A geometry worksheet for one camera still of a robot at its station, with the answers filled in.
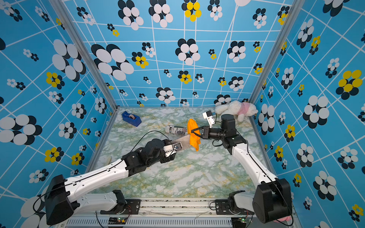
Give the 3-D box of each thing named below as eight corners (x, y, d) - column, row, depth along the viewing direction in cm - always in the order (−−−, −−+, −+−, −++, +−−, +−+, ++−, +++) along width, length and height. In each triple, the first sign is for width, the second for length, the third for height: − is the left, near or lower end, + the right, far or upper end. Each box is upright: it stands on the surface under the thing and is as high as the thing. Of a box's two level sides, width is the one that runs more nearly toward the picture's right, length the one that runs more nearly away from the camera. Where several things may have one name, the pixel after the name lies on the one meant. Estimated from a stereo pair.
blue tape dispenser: (123, 120, 114) (120, 114, 108) (128, 116, 117) (125, 109, 111) (136, 127, 110) (133, 121, 104) (141, 122, 113) (138, 116, 107)
